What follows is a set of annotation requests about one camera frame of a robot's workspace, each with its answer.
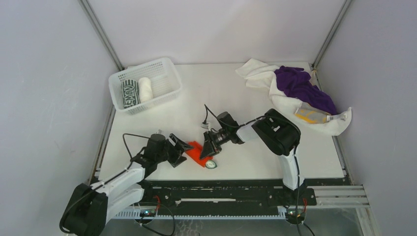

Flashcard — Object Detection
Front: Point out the small white towel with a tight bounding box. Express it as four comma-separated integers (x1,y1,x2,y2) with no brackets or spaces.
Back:
235,59,279,89

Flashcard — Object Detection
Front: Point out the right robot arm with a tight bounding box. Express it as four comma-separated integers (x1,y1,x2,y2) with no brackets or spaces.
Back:
199,109,304,205

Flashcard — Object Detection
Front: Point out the white slotted cable duct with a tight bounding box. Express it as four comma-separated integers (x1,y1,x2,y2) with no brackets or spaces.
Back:
106,207,296,221

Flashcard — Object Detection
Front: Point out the aluminium corner post right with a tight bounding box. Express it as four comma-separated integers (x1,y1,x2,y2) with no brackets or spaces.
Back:
311,0,354,70

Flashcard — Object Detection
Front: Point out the purple towel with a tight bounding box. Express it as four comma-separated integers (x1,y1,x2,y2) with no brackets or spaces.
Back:
274,66,337,115

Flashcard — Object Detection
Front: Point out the aluminium corner post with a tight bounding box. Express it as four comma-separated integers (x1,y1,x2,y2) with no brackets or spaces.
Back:
311,0,354,70
78,0,124,71

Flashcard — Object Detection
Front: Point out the large white towel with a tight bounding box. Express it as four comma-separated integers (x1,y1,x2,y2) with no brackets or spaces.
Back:
266,71,352,136

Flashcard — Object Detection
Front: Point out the grey yellow patterned towel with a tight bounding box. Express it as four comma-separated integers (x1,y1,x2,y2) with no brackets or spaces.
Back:
294,102,329,124

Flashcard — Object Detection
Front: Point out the orange towel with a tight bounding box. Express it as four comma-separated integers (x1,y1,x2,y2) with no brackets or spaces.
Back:
185,141,217,169

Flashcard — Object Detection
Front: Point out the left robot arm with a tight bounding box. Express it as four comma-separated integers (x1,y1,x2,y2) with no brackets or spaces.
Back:
59,133,193,236

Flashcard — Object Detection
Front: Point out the rolled white towel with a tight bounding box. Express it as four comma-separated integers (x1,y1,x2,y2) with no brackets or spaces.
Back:
138,77,153,103

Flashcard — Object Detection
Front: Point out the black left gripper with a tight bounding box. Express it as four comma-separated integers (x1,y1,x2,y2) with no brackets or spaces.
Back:
155,134,193,167

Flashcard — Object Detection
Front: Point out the white plastic basket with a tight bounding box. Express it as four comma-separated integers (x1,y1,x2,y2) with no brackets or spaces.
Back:
109,58,182,115

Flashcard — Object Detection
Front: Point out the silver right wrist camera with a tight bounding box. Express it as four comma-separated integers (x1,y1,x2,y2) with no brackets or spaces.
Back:
201,121,211,130

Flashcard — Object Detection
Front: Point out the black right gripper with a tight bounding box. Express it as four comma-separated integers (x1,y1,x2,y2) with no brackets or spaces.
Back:
200,129,230,161

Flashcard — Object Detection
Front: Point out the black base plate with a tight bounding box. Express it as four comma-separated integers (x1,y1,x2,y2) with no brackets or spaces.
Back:
142,179,317,214

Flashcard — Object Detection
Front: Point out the aluminium corner post left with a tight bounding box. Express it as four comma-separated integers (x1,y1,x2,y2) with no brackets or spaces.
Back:
78,0,124,71

